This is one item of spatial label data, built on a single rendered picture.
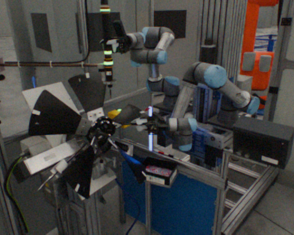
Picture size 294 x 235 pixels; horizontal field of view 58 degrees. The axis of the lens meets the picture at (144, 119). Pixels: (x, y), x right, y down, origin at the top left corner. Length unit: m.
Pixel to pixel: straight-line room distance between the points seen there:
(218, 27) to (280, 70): 1.00
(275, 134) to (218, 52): 0.88
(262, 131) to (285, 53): 1.52
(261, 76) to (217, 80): 3.68
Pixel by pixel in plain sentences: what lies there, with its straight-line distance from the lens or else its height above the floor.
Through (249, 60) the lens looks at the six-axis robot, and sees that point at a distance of 5.03.
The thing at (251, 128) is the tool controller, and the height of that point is 1.23.
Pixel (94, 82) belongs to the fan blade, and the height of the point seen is 1.40.
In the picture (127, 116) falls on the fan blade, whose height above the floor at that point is 1.19.
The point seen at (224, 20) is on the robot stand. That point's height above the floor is 1.70.
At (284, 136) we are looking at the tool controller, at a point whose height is 1.23.
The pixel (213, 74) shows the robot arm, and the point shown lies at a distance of 1.45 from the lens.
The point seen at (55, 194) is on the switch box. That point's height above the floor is 0.74.
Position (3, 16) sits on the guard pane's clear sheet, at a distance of 1.89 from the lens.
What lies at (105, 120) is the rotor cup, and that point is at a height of 1.24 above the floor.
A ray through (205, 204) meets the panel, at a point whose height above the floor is 0.61.
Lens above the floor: 1.79
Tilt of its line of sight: 23 degrees down
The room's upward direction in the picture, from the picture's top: 1 degrees counter-clockwise
